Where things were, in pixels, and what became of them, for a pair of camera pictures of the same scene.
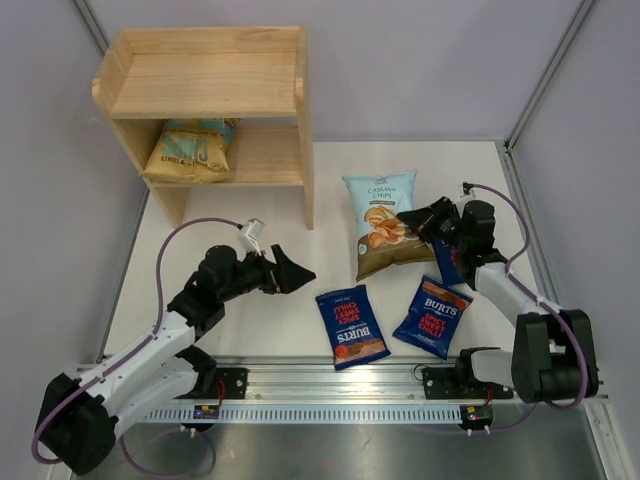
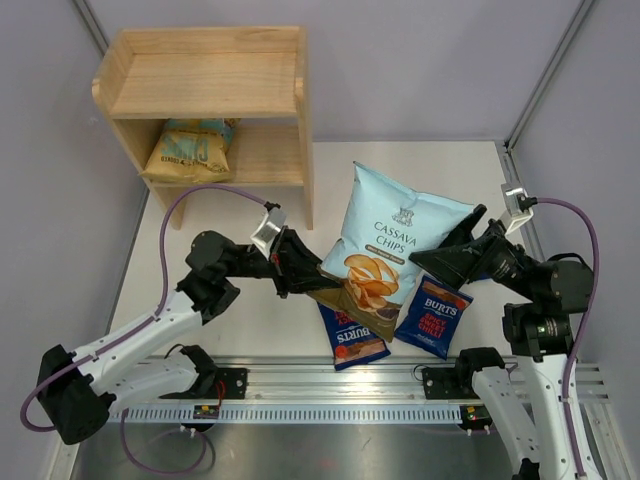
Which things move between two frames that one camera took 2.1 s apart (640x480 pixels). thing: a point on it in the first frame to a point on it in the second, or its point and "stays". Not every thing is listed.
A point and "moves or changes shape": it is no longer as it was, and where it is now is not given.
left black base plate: [235, 382] stays
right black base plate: [453, 383] stays
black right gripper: [424, 220] to [460, 253]
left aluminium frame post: [92, 26] stays
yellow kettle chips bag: [193, 150] stays
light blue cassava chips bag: [383, 238] moves or changes shape
